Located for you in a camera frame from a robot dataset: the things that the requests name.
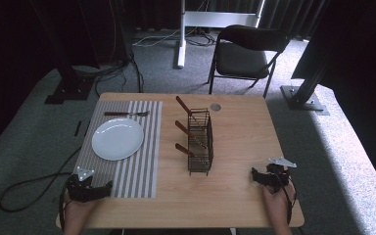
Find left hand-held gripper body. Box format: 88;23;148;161
66;165;105;204

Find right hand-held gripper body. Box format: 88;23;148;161
263;157;298;194

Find person's left hand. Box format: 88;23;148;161
63;192;101;226

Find person's right hand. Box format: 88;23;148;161
261;182;298;227

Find white round plate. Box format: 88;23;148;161
91;117;145;162

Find grey striped placemat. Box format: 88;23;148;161
72;100;164;200

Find small black strip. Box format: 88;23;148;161
73;119;83;137

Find black stand with grey base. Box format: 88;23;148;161
279;0;331;117

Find black stand with square base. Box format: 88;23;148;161
28;0;96;106

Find black folding chair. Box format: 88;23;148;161
207;23;292;100

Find dark grey curtain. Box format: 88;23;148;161
259;0;328;41

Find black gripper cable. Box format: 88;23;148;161
0;146;83;229
272;164;299;226

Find black wire cutlery rack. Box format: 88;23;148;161
186;108;215;177

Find wooden-handled fork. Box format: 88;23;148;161
103;110;151;118

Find wooden-handled cutlery piece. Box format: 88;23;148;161
174;142;197;158
174;119;208;150
175;95;198;121

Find bundle of black floor cables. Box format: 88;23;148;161
92;0;145;98

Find white metal desk frame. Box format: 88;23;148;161
174;0;266;70

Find white floor cables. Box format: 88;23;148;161
131;26;217;49

